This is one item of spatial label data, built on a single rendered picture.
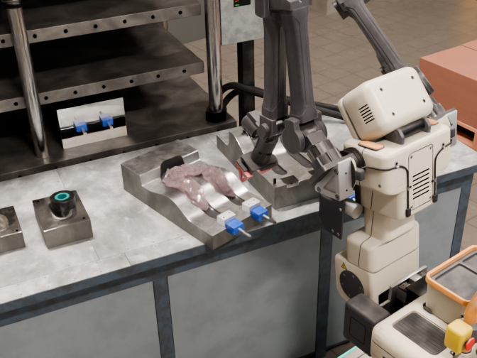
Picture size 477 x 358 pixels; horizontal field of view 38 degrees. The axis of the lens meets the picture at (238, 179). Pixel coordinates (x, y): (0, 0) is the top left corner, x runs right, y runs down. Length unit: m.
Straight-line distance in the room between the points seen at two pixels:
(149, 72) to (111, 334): 1.09
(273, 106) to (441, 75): 2.74
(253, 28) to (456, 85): 1.82
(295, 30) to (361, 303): 0.82
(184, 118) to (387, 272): 1.28
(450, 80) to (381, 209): 2.62
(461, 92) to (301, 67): 2.76
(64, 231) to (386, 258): 1.01
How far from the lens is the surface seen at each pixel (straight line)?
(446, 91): 4.59
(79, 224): 2.28
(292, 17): 1.79
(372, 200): 2.01
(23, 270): 2.23
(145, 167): 2.44
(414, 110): 1.92
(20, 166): 2.83
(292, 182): 2.41
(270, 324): 2.67
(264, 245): 2.41
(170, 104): 3.19
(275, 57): 1.89
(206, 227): 2.20
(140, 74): 2.87
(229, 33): 3.03
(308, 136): 1.86
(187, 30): 6.18
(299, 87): 1.84
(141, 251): 2.22
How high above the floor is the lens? 2.12
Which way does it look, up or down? 31 degrees down
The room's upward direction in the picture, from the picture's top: 2 degrees counter-clockwise
